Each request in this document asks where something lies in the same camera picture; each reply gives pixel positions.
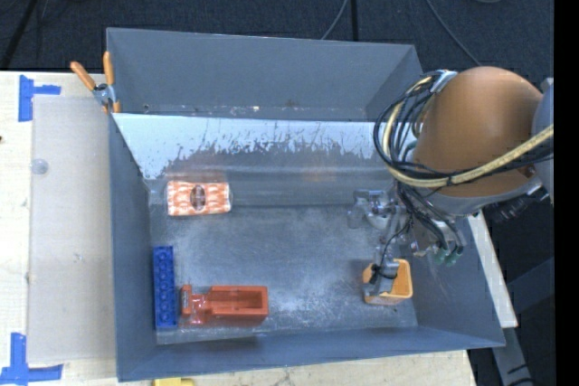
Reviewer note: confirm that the pale grey metal gripper finger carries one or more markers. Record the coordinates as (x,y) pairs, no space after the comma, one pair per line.
(383,281)

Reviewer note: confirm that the grey metal bin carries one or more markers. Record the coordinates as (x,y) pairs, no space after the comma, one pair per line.
(280,248)

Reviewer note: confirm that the red-orange plastic box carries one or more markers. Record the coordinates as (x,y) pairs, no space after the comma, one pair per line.
(226,305)

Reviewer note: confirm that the orange patterned packet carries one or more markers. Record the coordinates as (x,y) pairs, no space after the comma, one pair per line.
(198,198)

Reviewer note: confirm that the blue toy brick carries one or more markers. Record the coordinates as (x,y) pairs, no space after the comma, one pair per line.
(164,287)

